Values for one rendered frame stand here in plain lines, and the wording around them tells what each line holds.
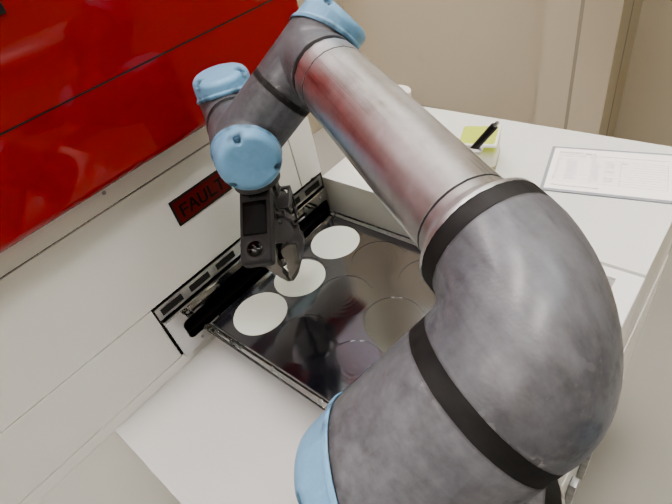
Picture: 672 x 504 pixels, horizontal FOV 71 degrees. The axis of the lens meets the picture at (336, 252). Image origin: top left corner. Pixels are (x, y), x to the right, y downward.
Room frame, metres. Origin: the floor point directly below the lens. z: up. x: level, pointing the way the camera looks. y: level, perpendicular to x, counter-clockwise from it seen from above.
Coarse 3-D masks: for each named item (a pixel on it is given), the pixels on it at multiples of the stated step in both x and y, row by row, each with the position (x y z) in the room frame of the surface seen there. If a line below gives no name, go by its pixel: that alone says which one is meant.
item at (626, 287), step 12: (612, 276) 0.43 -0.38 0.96; (624, 276) 0.43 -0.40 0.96; (636, 276) 0.42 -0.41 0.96; (612, 288) 0.41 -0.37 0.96; (624, 288) 0.41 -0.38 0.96; (636, 288) 0.40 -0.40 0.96; (624, 300) 0.39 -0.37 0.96; (636, 300) 0.40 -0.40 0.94; (624, 312) 0.37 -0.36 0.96; (624, 324) 0.36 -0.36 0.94; (624, 336) 0.40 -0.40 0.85
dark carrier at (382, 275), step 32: (352, 224) 0.78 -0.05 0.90; (352, 256) 0.68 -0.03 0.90; (384, 256) 0.66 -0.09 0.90; (416, 256) 0.64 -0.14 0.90; (256, 288) 0.66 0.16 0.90; (320, 288) 0.62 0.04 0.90; (352, 288) 0.60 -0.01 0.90; (384, 288) 0.58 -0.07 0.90; (416, 288) 0.56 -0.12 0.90; (224, 320) 0.60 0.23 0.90; (288, 320) 0.56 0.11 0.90; (320, 320) 0.55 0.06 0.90; (352, 320) 0.53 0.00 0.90; (384, 320) 0.51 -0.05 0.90; (416, 320) 0.49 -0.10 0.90; (256, 352) 0.51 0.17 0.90; (288, 352) 0.50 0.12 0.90; (320, 352) 0.48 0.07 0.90; (352, 352) 0.46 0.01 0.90; (384, 352) 0.45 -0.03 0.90; (320, 384) 0.42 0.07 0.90
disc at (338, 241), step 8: (320, 232) 0.78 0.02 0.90; (328, 232) 0.78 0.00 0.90; (336, 232) 0.77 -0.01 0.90; (344, 232) 0.76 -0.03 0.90; (352, 232) 0.76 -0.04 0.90; (312, 240) 0.76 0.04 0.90; (320, 240) 0.76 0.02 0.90; (328, 240) 0.75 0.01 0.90; (336, 240) 0.74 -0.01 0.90; (344, 240) 0.74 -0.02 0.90; (352, 240) 0.73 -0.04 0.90; (312, 248) 0.74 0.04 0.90; (320, 248) 0.73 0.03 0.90; (328, 248) 0.73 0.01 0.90; (336, 248) 0.72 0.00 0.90; (344, 248) 0.71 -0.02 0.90; (352, 248) 0.71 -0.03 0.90; (320, 256) 0.71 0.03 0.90; (328, 256) 0.70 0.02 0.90; (336, 256) 0.70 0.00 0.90
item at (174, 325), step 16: (320, 192) 0.86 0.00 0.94; (304, 208) 0.83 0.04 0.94; (320, 224) 0.85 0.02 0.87; (240, 256) 0.72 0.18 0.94; (224, 272) 0.68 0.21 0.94; (240, 272) 0.70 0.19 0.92; (208, 288) 0.65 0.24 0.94; (240, 288) 0.71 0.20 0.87; (192, 304) 0.63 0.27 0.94; (224, 304) 0.67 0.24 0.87; (176, 320) 0.60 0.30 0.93; (208, 320) 0.64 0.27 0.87; (176, 336) 0.59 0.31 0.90; (192, 336) 0.61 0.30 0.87; (208, 336) 0.62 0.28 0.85
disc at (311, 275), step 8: (304, 264) 0.70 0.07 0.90; (312, 264) 0.69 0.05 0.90; (320, 264) 0.69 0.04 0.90; (304, 272) 0.67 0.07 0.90; (312, 272) 0.67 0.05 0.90; (320, 272) 0.66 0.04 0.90; (280, 280) 0.67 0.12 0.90; (296, 280) 0.66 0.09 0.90; (304, 280) 0.65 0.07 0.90; (312, 280) 0.65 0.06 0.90; (320, 280) 0.64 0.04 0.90; (280, 288) 0.65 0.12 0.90; (288, 288) 0.64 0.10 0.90; (296, 288) 0.64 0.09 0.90; (304, 288) 0.63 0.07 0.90; (312, 288) 0.63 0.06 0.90; (288, 296) 0.62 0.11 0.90; (296, 296) 0.62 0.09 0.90
